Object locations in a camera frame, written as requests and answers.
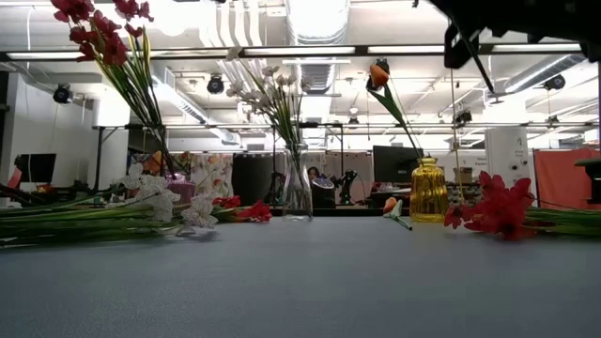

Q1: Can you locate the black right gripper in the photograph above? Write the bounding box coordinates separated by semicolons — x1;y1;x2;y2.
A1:
443;22;481;70

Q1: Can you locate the orange artificial tulip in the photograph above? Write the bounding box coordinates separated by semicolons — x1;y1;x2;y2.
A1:
365;58;426;163
382;195;414;232

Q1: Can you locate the red artificial flower bunch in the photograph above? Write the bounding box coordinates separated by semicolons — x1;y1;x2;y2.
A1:
209;194;274;224
443;169;601;243
50;0;177;182

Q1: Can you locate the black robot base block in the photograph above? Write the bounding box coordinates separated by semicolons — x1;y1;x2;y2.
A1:
573;156;601;207

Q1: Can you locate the yellow glass vase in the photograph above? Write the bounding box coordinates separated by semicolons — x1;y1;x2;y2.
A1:
409;157;451;224

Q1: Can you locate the clear glass vase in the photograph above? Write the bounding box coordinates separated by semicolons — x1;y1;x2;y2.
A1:
281;143;315;223

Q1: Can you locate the purple glass vase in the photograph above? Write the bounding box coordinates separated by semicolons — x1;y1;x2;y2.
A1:
164;173;197;207

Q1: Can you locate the white strip light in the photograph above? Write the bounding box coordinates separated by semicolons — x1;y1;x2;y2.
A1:
368;44;445;54
7;51;85;60
492;42;582;53
243;45;356;55

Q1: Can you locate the black overhead truss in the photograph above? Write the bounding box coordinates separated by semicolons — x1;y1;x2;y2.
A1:
0;41;601;63

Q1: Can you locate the white pillar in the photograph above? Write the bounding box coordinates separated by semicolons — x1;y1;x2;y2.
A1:
483;126;532;198

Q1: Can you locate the large black monitor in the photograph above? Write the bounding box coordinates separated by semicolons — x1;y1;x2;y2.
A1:
372;145;424;185

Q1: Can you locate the orange partition panel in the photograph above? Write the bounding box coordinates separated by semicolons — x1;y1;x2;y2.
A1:
533;147;601;211

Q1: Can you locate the black cylinder speaker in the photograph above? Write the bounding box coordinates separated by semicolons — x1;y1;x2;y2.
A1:
311;177;337;209

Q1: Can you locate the black partition panel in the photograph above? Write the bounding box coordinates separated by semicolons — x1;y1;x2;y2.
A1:
231;152;278;207

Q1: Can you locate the floral patterned cloth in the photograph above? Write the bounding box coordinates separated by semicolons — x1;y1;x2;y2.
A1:
126;150;236;210

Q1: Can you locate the blue table mat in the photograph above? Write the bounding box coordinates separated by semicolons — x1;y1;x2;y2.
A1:
0;214;601;338

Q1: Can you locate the small black monitor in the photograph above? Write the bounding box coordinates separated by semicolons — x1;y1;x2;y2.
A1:
13;152;57;185

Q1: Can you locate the dark gripper cable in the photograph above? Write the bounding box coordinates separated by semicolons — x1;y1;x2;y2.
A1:
459;37;497;94

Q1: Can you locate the slim silver air duct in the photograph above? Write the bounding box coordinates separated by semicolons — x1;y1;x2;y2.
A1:
504;52;591;95

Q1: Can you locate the wide silver air duct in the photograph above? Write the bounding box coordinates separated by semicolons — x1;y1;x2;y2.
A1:
285;0;352;95

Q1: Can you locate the white air duct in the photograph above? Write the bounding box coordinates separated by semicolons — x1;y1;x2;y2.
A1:
149;65;243;146

